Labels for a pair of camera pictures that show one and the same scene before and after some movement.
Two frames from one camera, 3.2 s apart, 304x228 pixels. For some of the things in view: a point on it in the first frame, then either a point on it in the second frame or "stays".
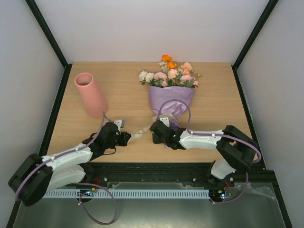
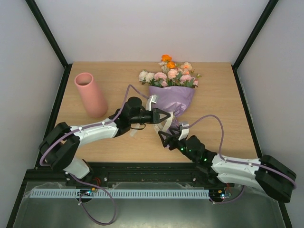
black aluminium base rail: [183, 172] stays
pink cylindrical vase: [95, 102] stays
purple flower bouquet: [171, 89] stays
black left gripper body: [121, 143] to [150, 119]
